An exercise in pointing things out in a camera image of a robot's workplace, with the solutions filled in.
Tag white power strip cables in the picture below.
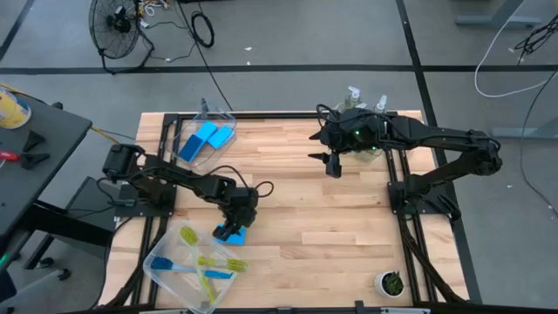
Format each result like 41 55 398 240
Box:
139 0 171 17

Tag dark blue sponge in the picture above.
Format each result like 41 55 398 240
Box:
179 133 207 164

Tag grey metal desk foot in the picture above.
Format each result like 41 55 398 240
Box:
455 0 544 27
490 116 558 140

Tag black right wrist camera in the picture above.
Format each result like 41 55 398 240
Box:
325 151 344 179

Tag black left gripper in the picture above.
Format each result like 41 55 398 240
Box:
213 187 260 242

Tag yellow rod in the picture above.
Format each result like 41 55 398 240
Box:
0 82 121 146

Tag clear straight-rim pantry bin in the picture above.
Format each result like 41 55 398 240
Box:
330 99 397 165

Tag succulent in white pot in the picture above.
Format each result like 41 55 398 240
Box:
373 270 406 299

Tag silver aluminium extrusion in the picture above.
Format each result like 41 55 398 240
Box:
380 307 432 314

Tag dark grey side table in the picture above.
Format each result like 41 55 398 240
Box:
0 86 115 271

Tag yellow-green dish brush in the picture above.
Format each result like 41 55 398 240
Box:
196 256 248 274
179 225 218 306

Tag black triangular plastic part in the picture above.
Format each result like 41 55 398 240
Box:
22 130 48 153
20 152 51 171

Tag blue dish brush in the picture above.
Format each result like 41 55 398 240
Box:
150 256 235 280

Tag clear rectangular storage tub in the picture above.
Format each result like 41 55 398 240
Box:
142 219 242 314

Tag white floor cable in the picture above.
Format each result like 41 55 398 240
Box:
473 0 558 99

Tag clear sloped-rim pantry bin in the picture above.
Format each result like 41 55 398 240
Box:
171 107 240 172

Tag black floor fan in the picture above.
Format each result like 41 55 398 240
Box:
88 0 156 75

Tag black coiled cable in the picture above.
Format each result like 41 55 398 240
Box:
190 10 216 49

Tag thin black hanging cable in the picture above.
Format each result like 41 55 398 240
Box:
175 0 235 113

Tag black aluminium table frame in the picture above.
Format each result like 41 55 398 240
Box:
99 111 483 314

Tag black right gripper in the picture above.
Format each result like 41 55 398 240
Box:
307 110 364 162

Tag black floor cable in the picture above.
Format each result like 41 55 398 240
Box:
514 12 558 219

